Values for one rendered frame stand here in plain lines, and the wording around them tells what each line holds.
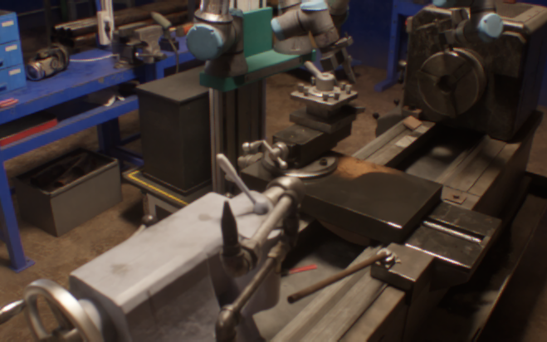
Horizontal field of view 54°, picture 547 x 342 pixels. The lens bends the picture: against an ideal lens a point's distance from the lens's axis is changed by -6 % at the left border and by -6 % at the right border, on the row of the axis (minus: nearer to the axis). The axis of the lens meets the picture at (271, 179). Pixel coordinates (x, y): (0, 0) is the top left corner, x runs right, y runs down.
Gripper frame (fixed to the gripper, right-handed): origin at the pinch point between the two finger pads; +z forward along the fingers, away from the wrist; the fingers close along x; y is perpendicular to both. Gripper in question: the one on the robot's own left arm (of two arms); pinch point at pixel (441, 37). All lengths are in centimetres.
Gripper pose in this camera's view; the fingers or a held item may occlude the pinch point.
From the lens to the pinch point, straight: 226.5
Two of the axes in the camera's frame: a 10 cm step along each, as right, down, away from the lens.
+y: 3.0, 9.3, 1.9
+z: -2.4, -1.2, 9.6
